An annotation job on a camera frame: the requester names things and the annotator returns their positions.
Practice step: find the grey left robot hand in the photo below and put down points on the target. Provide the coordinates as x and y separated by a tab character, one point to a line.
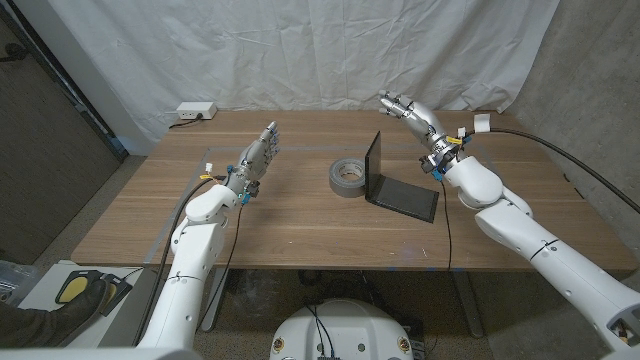
255	157

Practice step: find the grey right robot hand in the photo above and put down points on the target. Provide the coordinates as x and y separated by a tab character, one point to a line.
425	125

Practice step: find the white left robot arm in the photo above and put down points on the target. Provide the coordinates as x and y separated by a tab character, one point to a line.
195	250

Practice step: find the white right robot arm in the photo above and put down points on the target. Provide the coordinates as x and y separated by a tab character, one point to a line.
550	260

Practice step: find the white power strip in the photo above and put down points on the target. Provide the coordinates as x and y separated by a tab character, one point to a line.
196	110

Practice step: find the white backdrop cloth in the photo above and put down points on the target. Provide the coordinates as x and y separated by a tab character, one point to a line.
300	50

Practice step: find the grey table leg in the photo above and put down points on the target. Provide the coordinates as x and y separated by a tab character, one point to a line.
467	300
215	300

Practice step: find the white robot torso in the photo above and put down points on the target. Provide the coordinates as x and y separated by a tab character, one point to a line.
345	335

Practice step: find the dark partition panel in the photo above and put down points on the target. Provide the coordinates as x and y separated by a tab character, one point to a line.
45	150

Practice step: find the yellow black foot pedal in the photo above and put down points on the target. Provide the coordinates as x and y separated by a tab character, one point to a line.
75	289

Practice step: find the white pedal platform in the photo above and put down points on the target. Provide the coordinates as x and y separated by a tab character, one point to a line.
45	285

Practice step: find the person's dark shoe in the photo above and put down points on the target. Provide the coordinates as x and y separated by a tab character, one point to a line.
50	320

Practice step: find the clear plastic container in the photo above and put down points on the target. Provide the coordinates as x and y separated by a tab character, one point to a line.
12	280

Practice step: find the grey duct tape roll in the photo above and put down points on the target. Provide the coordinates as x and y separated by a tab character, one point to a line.
340	186

